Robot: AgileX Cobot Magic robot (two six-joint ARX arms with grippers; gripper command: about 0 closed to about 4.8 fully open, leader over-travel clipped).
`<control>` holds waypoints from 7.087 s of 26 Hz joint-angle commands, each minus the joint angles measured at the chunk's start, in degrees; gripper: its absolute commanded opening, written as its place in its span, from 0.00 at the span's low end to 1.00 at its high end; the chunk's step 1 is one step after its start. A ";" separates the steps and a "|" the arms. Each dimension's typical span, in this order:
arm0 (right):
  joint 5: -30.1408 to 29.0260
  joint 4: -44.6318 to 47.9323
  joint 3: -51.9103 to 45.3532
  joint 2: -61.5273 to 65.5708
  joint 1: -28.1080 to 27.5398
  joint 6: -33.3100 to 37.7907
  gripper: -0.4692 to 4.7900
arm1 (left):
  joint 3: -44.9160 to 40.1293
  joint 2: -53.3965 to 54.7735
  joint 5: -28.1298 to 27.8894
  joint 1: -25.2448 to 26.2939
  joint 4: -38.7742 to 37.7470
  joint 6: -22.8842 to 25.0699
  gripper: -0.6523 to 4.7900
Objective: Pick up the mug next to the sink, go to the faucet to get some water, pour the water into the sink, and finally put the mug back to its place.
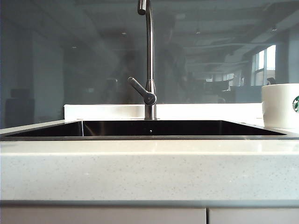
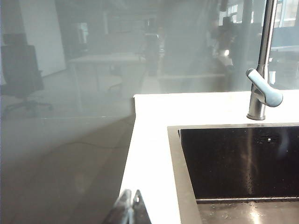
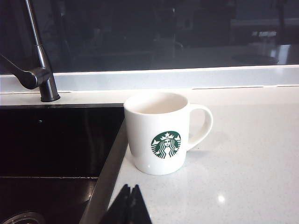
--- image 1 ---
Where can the narrow grey cabinet door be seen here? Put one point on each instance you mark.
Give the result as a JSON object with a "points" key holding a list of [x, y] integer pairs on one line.
{"points": [[254, 217]]}

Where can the white Starbucks logo mug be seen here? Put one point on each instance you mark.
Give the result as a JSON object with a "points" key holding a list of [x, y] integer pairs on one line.
{"points": [[275, 105]]}

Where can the wide grey cabinet door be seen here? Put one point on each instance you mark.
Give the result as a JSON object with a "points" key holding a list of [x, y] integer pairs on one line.
{"points": [[102, 217]]}

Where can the steel gooseneck faucet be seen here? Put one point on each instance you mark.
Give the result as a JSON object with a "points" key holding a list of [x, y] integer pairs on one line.
{"points": [[149, 46]]}

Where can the black undermount sink basin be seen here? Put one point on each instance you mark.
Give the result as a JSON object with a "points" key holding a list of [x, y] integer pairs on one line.
{"points": [[163, 128]]}

